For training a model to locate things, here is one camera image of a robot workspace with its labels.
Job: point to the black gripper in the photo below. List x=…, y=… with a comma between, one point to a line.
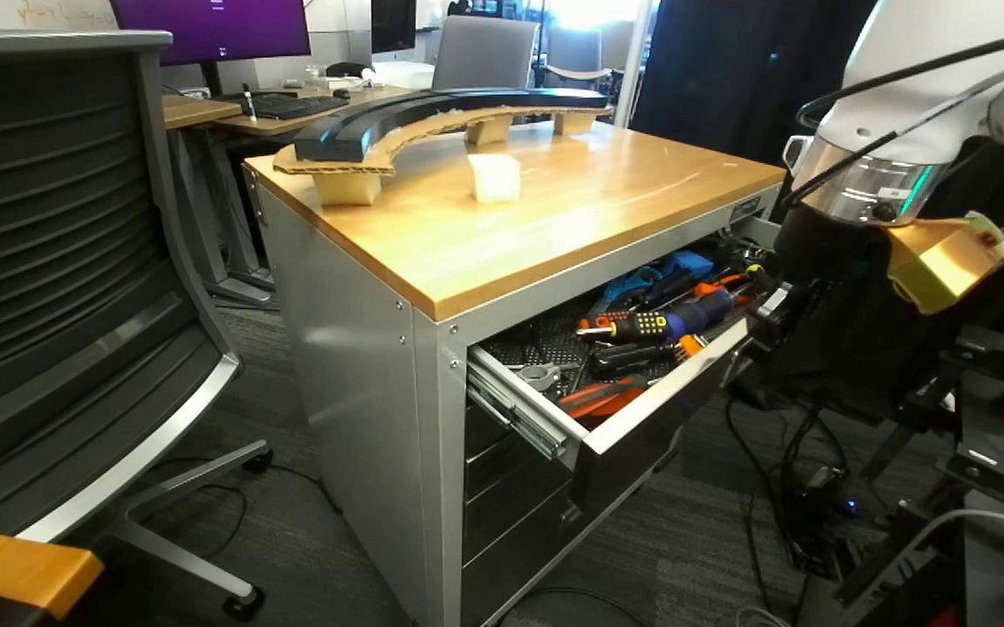
x=846, y=301

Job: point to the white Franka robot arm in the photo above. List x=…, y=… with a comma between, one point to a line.
x=932, y=47

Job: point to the orange and black screwdriver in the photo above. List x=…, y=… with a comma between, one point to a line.
x=628, y=327

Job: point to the grey metal tool drawer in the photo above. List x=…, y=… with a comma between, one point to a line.
x=628, y=405

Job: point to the small orange tool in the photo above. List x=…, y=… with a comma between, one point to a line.
x=727, y=279

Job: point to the black hanging jacket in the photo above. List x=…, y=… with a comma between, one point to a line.
x=748, y=70

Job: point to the small wooden block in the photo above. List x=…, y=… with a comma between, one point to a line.
x=497, y=181

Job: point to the grey cabinet with wooden top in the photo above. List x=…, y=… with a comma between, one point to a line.
x=375, y=386

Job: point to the curved wooden and black track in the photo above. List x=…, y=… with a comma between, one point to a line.
x=410, y=122

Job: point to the dark small monitor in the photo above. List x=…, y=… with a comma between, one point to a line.
x=392, y=23

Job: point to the black keyboard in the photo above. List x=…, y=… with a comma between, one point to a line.
x=295, y=104

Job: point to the wooden desk under monitor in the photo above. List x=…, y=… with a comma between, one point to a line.
x=193, y=113

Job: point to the monitor with purple screen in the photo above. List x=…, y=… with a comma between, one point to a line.
x=217, y=25

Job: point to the office chair with silver base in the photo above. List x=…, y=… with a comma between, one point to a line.
x=51, y=255

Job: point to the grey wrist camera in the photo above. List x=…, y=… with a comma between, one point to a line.
x=870, y=188

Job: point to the tan yellow mount block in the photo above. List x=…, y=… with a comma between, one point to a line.
x=950, y=262

